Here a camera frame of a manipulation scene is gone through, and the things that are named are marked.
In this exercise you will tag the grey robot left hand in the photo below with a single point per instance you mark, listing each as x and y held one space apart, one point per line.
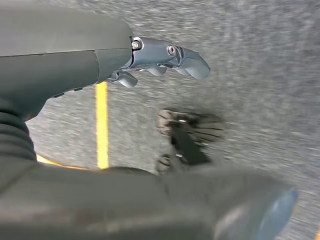
50 49

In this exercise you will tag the yellow floor tape square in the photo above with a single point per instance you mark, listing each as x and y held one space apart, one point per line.
102 126

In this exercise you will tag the black robot foot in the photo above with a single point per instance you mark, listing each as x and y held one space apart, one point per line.
187 145

